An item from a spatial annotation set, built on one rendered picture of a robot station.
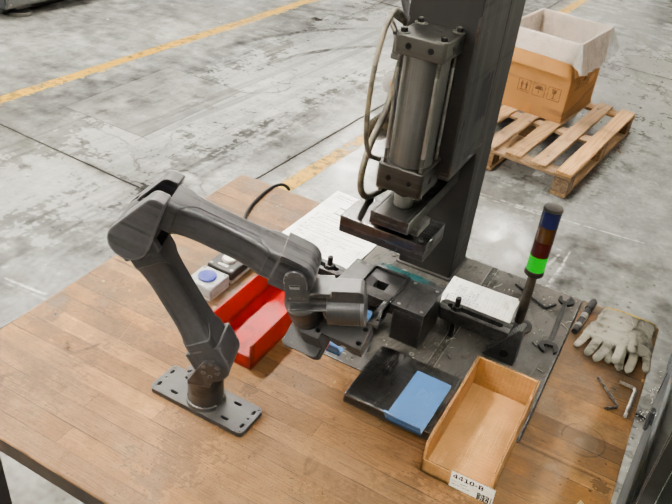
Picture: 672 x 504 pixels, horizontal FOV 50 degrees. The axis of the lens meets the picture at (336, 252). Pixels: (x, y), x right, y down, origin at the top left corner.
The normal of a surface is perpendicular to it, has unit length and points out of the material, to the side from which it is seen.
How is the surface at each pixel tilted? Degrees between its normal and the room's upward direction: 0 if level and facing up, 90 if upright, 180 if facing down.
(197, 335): 77
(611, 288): 0
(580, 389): 0
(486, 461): 0
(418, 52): 90
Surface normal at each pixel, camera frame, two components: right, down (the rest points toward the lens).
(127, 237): -0.14, 0.54
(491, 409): 0.09, -0.82
